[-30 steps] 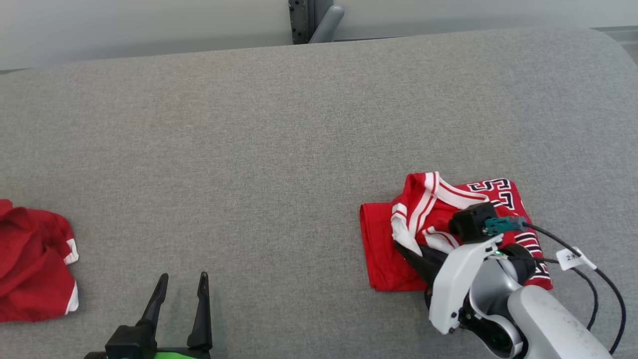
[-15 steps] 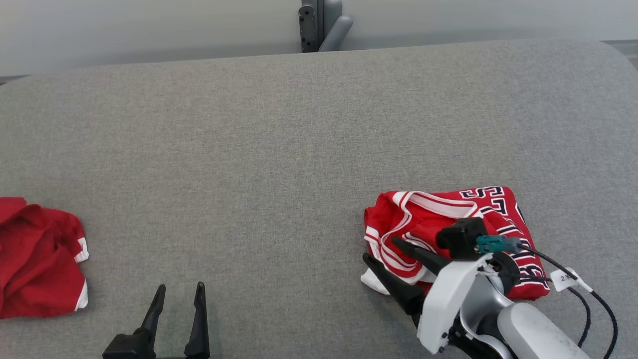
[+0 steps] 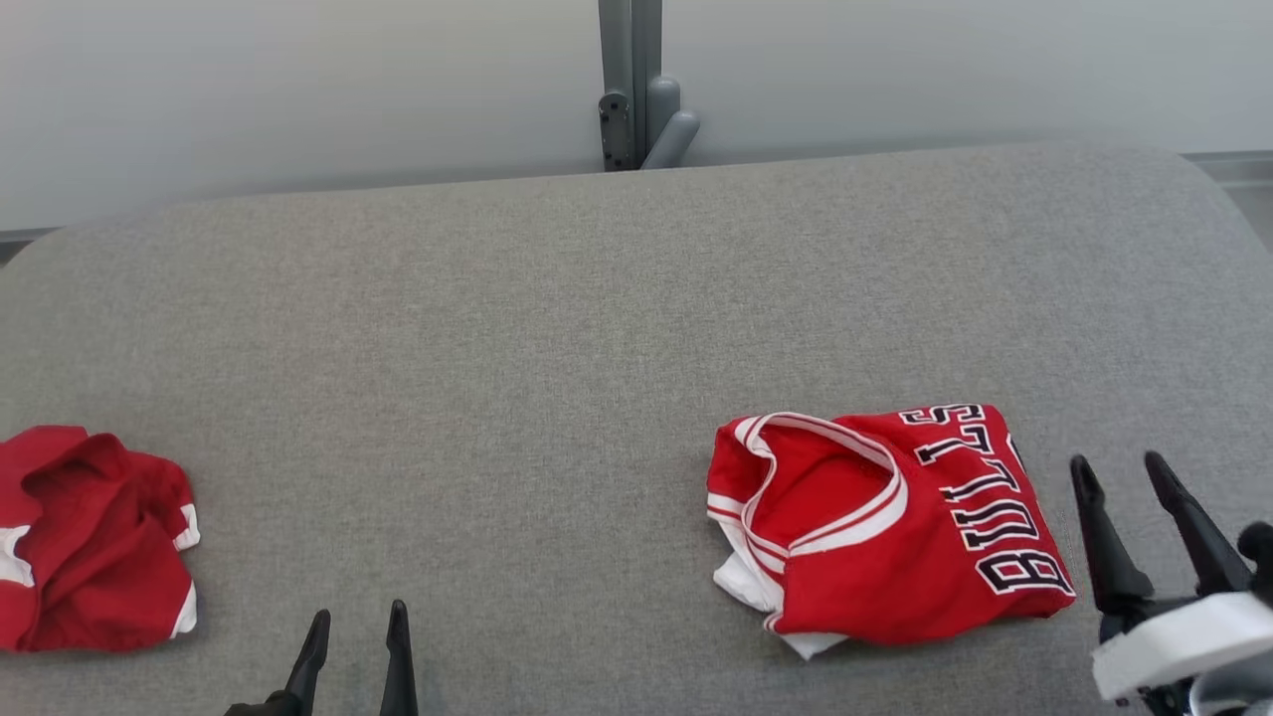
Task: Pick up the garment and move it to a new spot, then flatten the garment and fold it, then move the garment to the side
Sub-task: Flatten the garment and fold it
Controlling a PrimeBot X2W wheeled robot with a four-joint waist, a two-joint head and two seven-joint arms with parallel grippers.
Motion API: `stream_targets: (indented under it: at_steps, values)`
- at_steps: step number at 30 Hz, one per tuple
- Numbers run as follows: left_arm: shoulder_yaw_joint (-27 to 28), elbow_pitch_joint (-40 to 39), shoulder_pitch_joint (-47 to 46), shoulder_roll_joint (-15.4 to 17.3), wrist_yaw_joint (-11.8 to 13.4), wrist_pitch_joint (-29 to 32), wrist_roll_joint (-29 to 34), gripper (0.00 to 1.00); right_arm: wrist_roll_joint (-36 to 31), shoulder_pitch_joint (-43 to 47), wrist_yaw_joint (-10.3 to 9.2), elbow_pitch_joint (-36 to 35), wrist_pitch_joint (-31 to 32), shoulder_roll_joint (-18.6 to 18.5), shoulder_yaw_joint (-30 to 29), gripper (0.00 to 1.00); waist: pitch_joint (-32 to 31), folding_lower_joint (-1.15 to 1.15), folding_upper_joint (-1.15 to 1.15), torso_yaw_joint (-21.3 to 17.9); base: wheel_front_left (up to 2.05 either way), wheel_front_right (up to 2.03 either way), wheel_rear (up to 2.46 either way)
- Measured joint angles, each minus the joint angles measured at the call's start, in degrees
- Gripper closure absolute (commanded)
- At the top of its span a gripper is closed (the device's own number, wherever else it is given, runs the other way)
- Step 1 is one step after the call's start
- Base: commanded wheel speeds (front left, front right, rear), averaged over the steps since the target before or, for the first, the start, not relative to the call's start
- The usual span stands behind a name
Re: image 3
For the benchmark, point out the grey metal partition post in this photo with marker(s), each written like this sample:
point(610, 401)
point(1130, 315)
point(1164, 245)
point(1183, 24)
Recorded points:
point(627, 60)

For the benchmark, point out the red Bulls basketball jersey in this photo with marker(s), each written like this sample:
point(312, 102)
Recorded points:
point(895, 557)

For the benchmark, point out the red shorts with white stripe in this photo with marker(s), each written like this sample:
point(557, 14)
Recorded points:
point(90, 537)

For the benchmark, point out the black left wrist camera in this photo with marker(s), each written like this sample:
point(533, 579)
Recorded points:
point(254, 708)

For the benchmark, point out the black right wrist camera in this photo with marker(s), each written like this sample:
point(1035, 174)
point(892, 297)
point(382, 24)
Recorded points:
point(1258, 557)

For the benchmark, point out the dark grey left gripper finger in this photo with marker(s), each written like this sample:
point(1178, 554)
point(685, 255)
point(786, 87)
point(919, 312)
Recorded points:
point(308, 666)
point(399, 666)

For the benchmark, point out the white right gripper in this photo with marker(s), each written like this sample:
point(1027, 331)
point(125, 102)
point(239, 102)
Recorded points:
point(1183, 641)

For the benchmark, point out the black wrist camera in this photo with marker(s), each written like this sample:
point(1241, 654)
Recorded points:
point(1258, 557)
point(254, 708)

